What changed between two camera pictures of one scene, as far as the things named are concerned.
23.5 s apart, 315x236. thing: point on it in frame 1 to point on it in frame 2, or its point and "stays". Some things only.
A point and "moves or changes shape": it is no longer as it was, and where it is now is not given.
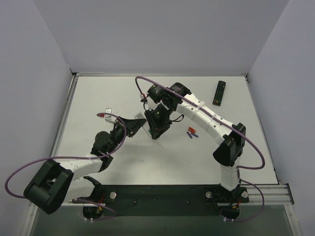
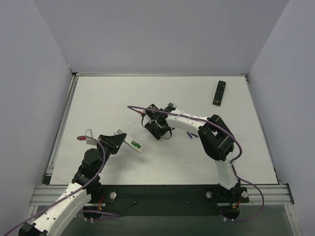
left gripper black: [128, 128] to [111, 143]
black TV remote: [219, 93] stays
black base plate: [165, 200] stays
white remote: [146, 127] moves or changes shape
